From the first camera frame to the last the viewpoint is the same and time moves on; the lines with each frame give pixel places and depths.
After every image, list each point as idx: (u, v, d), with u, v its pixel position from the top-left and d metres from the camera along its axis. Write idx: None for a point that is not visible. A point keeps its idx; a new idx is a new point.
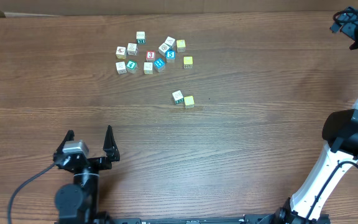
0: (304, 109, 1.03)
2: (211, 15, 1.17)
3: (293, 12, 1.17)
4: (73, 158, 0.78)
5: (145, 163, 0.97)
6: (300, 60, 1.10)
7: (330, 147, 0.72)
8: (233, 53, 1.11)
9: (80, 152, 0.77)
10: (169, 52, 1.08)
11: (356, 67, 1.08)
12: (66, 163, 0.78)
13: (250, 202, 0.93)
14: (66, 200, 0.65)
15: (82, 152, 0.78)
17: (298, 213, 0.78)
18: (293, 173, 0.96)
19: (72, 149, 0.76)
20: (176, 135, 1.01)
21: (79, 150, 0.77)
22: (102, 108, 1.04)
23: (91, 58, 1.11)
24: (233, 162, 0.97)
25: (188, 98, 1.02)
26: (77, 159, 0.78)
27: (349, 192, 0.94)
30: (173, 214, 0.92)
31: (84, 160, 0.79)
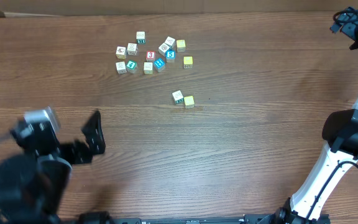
0: (304, 109, 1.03)
2: (211, 15, 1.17)
3: (293, 12, 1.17)
4: (36, 129, 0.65)
5: (145, 163, 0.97)
6: (300, 60, 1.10)
7: (330, 147, 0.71)
8: (233, 53, 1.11)
9: (46, 120, 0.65)
10: (169, 52, 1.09)
11: (356, 67, 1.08)
12: (25, 134, 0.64)
13: (250, 202, 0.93)
14: (9, 172, 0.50)
15: (49, 122, 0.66)
17: (298, 213, 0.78)
18: (293, 173, 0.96)
19: (36, 114, 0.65)
20: (176, 135, 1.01)
21: (46, 118, 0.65)
22: (101, 108, 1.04)
23: (91, 58, 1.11)
24: (233, 162, 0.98)
25: (188, 98, 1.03)
26: (41, 130, 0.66)
27: (349, 192, 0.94)
30: (173, 214, 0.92)
31: (50, 134, 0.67)
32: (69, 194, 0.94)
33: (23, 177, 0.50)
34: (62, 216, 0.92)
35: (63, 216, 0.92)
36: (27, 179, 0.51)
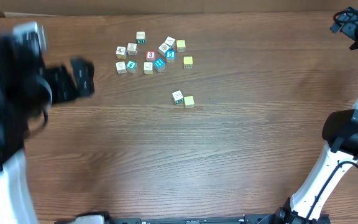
0: (304, 109, 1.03)
2: (211, 15, 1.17)
3: (293, 13, 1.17)
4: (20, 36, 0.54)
5: (145, 163, 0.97)
6: (300, 61, 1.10)
7: (330, 147, 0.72)
8: (233, 53, 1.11)
9: (35, 31, 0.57)
10: (169, 52, 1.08)
11: (356, 67, 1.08)
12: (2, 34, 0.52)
13: (250, 202, 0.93)
14: None
15: (36, 33, 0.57)
17: (298, 213, 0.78)
18: (293, 173, 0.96)
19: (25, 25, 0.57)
20: (176, 135, 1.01)
21: (34, 29, 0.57)
22: (102, 108, 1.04)
23: (91, 58, 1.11)
24: (233, 162, 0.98)
25: (188, 98, 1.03)
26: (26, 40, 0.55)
27: (349, 192, 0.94)
30: (173, 214, 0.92)
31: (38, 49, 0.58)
32: (69, 194, 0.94)
33: None
34: (62, 216, 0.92)
35: (63, 216, 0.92)
36: None
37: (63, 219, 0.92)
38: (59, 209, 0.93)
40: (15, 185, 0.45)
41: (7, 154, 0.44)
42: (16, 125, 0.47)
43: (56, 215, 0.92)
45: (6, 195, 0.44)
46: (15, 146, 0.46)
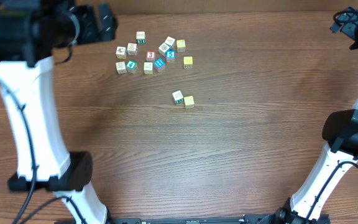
0: (304, 109, 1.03)
2: (211, 15, 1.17)
3: (293, 12, 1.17)
4: None
5: (145, 163, 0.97)
6: (300, 61, 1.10)
7: (330, 147, 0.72)
8: (233, 53, 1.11)
9: None
10: (169, 52, 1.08)
11: (356, 67, 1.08)
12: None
13: (250, 202, 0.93)
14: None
15: None
17: (298, 213, 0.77)
18: (293, 173, 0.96)
19: None
20: (176, 135, 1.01)
21: None
22: (101, 108, 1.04)
23: (91, 58, 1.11)
24: (233, 162, 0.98)
25: (188, 98, 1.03)
26: None
27: (348, 192, 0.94)
30: (173, 214, 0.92)
31: None
32: None
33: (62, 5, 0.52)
34: (62, 216, 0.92)
35: (63, 216, 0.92)
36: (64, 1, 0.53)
37: (63, 219, 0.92)
38: (59, 209, 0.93)
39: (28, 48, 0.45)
40: (43, 77, 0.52)
41: (41, 51, 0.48)
42: (49, 33, 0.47)
43: (56, 215, 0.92)
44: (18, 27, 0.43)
45: (37, 85, 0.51)
46: (46, 50, 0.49)
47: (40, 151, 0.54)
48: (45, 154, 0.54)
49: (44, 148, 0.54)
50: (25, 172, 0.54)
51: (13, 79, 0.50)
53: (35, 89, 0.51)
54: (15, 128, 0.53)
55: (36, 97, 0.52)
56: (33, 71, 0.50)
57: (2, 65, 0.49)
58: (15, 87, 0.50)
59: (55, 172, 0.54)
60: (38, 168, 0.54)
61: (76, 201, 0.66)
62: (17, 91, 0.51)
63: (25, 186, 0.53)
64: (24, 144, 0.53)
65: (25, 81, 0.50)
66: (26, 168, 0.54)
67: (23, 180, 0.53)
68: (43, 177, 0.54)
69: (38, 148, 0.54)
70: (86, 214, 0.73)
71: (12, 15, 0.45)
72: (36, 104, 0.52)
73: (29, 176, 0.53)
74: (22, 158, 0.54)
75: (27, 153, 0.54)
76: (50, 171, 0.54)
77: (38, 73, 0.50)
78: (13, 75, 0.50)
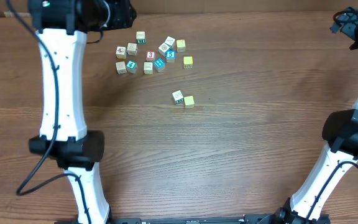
0: (304, 109, 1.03)
2: (211, 15, 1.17)
3: (294, 12, 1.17)
4: None
5: (145, 163, 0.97)
6: (300, 61, 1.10)
7: (330, 147, 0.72)
8: (233, 53, 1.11)
9: None
10: (169, 52, 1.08)
11: (356, 67, 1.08)
12: None
13: (250, 202, 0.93)
14: None
15: None
17: (298, 213, 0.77)
18: (293, 173, 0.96)
19: None
20: (176, 135, 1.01)
21: None
22: (101, 108, 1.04)
23: (91, 58, 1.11)
24: (233, 162, 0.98)
25: (188, 98, 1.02)
26: None
27: (349, 192, 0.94)
30: (173, 214, 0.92)
31: None
32: (68, 194, 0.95)
33: None
34: (62, 216, 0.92)
35: (63, 216, 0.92)
36: None
37: (63, 219, 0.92)
38: (59, 209, 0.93)
39: (71, 18, 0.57)
40: (78, 46, 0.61)
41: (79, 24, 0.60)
42: (88, 12, 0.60)
43: (56, 215, 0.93)
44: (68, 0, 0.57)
45: (72, 51, 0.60)
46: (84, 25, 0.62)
47: (64, 112, 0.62)
48: (69, 116, 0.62)
49: (68, 110, 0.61)
50: (47, 130, 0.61)
51: (51, 43, 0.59)
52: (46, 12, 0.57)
53: (69, 54, 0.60)
54: (46, 87, 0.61)
55: (69, 63, 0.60)
56: (71, 38, 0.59)
57: (46, 30, 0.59)
58: (54, 50, 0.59)
59: (73, 135, 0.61)
60: (59, 127, 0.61)
61: (83, 185, 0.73)
62: (55, 55, 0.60)
63: (43, 147, 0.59)
64: (51, 103, 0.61)
65: (63, 47, 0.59)
66: (48, 127, 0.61)
67: (44, 139, 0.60)
68: (62, 138, 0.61)
69: (62, 109, 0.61)
70: (89, 204, 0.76)
71: None
72: (68, 70, 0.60)
73: (50, 135, 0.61)
74: (48, 120, 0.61)
75: (53, 112, 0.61)
76: (69, 132, 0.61)
77: (75, 42, 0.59)
78: (53, 39, 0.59)
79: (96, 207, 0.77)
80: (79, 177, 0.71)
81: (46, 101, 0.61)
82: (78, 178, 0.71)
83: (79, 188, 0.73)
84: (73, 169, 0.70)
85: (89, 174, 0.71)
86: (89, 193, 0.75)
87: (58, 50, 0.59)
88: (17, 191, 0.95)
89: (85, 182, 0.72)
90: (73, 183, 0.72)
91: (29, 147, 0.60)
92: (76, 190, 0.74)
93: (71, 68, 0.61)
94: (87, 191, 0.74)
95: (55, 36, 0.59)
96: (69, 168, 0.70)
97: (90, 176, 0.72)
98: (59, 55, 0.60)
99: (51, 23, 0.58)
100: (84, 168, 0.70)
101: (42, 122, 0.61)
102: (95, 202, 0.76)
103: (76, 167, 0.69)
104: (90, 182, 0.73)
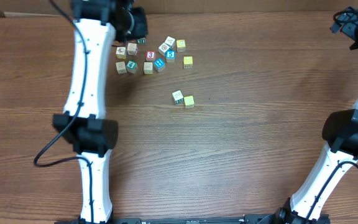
0: (304, 109, 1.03)
2: (211, 15, 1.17)
3: (294, 12, 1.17)
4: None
5: (145, 163, 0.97)
6: (300, 61, 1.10)
7: (330, 147, 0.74)
8: (233, 53, 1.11)
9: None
10: (169, 52, 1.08)
11: (356, 67, 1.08)
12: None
13: (250, 202, 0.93)
14: None
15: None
17: (298, 213, 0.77)
18: (293, 173, 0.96)
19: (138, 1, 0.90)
20: (176, 135, 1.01)
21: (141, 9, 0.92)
22: None
23: None
24: (233, 162, 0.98)
25: (188, 98, 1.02)
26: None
27: (349, 192, 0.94)
30: (173, 214, 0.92)
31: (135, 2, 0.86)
32: (69, 194, 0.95)
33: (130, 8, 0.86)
34: (62, 216, 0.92)
35: (63, 216, 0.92)
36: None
37: (63, 219, 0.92)
38: (59, 209, 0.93)
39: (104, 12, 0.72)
40: (108, 38, 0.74)
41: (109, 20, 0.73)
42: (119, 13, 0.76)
43: (56, 215, 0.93)
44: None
45: (103, 39, 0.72)
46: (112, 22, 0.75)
47: (88, 93, 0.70)
48: (92, 96, 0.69)
49: (92, 90, 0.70)
50: (71, 106, 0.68)
51: (86, 32, 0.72)
52: (86, 6, 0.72)
53: (99, 42, 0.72)
54: (76, 70, 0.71)
55: (99, 49, 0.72)
56: (102, 28, 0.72)
57: (83, 21, 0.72)
58: (87, 37, 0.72)
59: (94, 112, 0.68)
60: (82, 105, 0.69)
61: (92, 173, 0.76)
62: (88, 42, 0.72)
63: (67, 121, 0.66)
64: (79, 84, 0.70)
65: (95, 36, 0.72)
66: (73, 103, 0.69)
67: (67, 114, 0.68)
68: (84, 115, 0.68)
69: (87, 90, 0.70)
70: (96, 195, 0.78)
71: None
72: (96, 55, 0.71)
73: (73, 111, 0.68)
74: (73, 98, 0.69)
75: (78, 91, 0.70)
76: (91, 110, 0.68)
77: (106, 32, 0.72)
78: (88, 28, 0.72)
79: (100, 200, 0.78)
80: (91, 163, 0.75)
81: (74, 79, 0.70)
82: (89, 164, 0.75)
83: (87, 175, 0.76)
84: (86, 154, 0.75)
85: (100, 162, 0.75)
86: (97, 183, 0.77)
87: (91, 37, 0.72)
88: (17, 191, 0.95)
89: (96, 170, 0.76)
90: (84, 170, 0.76)
91: (53, 121, 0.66)
92: (84, 177, 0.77)
93: (99, 54, 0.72)
94: (95, 182, 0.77)
95: (89, 26, 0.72)
96: (83, 154, 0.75)
97: (100, 164, 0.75)
98: (91, 42, 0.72)
99: (89, 17, 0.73)
100: (97, 155, 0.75)
101: (68, 99, 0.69)
102: (101, 193, 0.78)
103: (91, 152, 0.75)
104: (100, 170, 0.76)
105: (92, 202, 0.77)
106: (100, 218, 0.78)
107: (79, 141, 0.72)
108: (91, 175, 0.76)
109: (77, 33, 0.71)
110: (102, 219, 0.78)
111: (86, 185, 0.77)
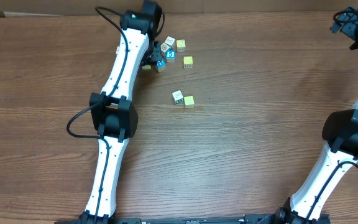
0: (304, 109, 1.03)
2: (211, 15, 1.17)
3: (294, 12, 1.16)
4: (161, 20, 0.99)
5: (145, 163, 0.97)
6: (300, 60, 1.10)
7: (330, 147, 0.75)
8: (233, 53, 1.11)
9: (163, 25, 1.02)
10: (169, 52, 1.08)
11: (356, 67, 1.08)
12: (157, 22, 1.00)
13: (249, 202, 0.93)
14: None
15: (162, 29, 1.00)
17: (298, 213, 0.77)
18: (293, 173, 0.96)
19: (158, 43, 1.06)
20: (176, 135, 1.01)
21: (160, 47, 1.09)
22: None
23: (91, 58, 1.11)
24: (233, 162, 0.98)
25: (188, 98, 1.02)
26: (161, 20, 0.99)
27: (349, 192, 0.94)
30: (173, 214, 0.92)
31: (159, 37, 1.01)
32: (69, 194, 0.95)
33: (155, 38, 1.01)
34: (62, 216, 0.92)
35: (64, 216, 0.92)
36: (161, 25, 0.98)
37: (63, 219, 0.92)
38: (60, 209, 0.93)
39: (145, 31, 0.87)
40: (144, 45, 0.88)
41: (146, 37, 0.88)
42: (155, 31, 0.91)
43: (57, 215, 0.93)
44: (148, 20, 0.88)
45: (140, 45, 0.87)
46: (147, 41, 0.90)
47: (123, 79, 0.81)
48: (125, 82, 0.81)
49: (126, 78, 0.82)
50: (108, 89, 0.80)
51: (129, 37, 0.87)
52: (133, 21, 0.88)
53: (138, 45, 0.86)
54: (117, 63, 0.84)
55: (137, 50, 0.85)
56: (142, 37, 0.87)
57: (128, 30, 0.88)
58: (130, 41, 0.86)
59: (125, 95, 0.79)
60: (117, 88, 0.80)
61: (109, 158, 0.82)
62: (130, 43, 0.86)
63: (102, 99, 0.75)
64: (117, 73, 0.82)
65: (135, 40, 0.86)
66: (110, 86, 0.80)
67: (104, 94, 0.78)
68: (117, 96, 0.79)
69: (122, 78, 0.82)
70: (105, 184, 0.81)
71: (146, 15, 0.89)
72: (134, 55, 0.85)
73: (109, 91, 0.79)
74: (109, 83, 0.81)
75: (115, 78, 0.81)
76: (123, 93, 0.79)
77: (143, 39, 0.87)
78: (132, 35, 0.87)
79: (109, 191, 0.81)
80: (109, 148, 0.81)
81: (114, 70, 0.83)
82: (108, 147, 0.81)
83: (104, 161, 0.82)
84: (108, 138, 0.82)
85: (119, 147, 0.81)
86: (110, 170, 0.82)
87: (132, 42, 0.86)
88: (17, 191, 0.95)
89: (112, 155, 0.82)
90: (102, 155, 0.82)
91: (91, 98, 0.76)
92: (100, 162, 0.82)
93: (136, 55, 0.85)
94: (109, 168, 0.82)
95: (133, 33, 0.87)
96: (105, 137, 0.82)
97: (119, 149, 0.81)
98: (132, 44, 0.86)
99: (132, 27, 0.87)
100: (117, 139, 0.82)
101: (105, 83, 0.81)
102: (112, 183, 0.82)
103: (112, 135, 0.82)
104: (117, 156, 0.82)
105: (101, 191, 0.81)
106: (104, 211, 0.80)
107: (105, 122, 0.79)
108: (107, 160, 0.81)
109: (122, 36, 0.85)
110: (106, 213, 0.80)
111: (100, 170, 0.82)
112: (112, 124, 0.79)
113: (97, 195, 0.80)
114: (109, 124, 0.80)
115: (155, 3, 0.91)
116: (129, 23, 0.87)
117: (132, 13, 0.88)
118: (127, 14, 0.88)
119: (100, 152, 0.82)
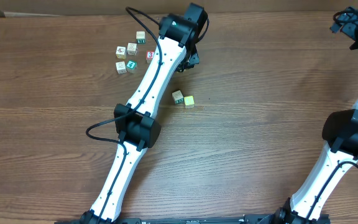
0: (304, 108, 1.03)
2: (211, 15, 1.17)
3: (294, 12, 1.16)
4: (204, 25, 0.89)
5: (145, 163, 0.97)
6: (300, 60, 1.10)
7: (330, 147, 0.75)
8: (233, 53, 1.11)
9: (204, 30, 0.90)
10: None
11: (356, 67, 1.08)
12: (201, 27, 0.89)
13: (249, 202, 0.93)
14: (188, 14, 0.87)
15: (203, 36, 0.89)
17: (298, 213, 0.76)
18: (293, 173, 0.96)
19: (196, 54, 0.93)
20: (176, 135, 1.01)
21: None
22: (102, 108, 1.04)
23: (91, 58, 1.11)
24: (233, 162, 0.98)
25: (188, 98, 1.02)
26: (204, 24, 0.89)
27: (349, 192, 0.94)
30: (173, 214, 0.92)
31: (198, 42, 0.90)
32: (69, 194, 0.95)
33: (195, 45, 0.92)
34: (62, 216, 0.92)
35: (64, 216, 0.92)
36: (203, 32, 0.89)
37: (63, 219, 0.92)
38: (60, 209, 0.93)
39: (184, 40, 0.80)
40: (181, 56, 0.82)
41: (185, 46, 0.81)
42: (194, 41, 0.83)
43: (57, 215, 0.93)
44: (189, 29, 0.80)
45: (176, 57, 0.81)
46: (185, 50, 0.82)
47: (150, 94, 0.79)
48: (153, 98, 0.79)
49: (153, 93, 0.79)
50: (134, 101, 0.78)
51: (165, 47, 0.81)
52: (173, 29, 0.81)
53: (173, 58, 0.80)
54: (148, 74, 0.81)
55: (170, 64, 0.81)
56: (178, 49, 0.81)
57: (166, 38, 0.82)
58: (165, 52, 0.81)
59: (150, 111, 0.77)
60: (143, 103, 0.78)
61: (124, 165, 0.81)
62: (164, 55, 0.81)
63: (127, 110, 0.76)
64: (145, 86, 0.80)
65: (171, 51, 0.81)
66: (136, 99, 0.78)
67: (128, 106, 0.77)
68: (142, 111, 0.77)
69: (150, 93, 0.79)
70: (115, 188, 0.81)
71: (188, 23, 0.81)
72: (167, 69, 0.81)
73: (135, 105, 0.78)
74: (136, 96, 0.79)
75: (144, 91, 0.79)
76: (148, 109, 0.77)
77: (179, 52, 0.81)
78: (168, 45, 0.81)
79: (117, 195, 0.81)
80: (127, 154, 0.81)
81: (144, 81, 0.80)
82: (125, 154, 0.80)
83: (119, 165, 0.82)
84: (127, 144, 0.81)
85: (135, 155, 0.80)
86: (123, 175, 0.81)
87: (168, 53, 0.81)
88: (17, 191, 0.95)
89: (128, 162, 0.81)
90: (118, 159, 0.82)
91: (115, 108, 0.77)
92: (115, 166, 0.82)
93: (169, 68, 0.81)
94: (122, 174, 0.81)
95: (170, 44, 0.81)
96: (125, 143, 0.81)
97: (135, 157, 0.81)
98: (166, 56, 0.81)
99: (171, 35, 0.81)
100: (135, 147, 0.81)
101: (133, 95, 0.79)
102: (121, 188, 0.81)
103: (132, 142, 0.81)
104: (132, 163, 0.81)
105: (109, 194, 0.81)
106: (108, 214, 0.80)
107: (127, 131, 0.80)
108: (122, 166, 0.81)
109: (157, 46, 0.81)
110: (110, 217, 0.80)
111: (113, 174, 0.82)
112: (133, 134, 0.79)
113: (105, 197, 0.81)
114: (130, 132, 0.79)
115: (201, 9, 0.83)
116: (168, 30, 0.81)
117: (173, 18, 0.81)
118: (168, 20, 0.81)
119: (116, 156, 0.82)
